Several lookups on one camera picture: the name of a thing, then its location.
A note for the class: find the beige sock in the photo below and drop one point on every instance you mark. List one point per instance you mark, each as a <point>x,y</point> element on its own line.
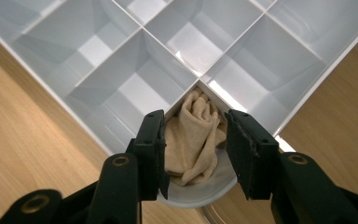
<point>195,137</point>

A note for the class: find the white compartment organizer box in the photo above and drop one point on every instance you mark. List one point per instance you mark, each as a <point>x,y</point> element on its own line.
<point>112,62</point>

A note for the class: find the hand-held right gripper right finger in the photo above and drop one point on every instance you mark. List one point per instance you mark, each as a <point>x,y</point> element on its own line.
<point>250,152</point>

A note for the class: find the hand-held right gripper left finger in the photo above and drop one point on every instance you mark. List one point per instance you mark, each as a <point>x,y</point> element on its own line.
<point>150,152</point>

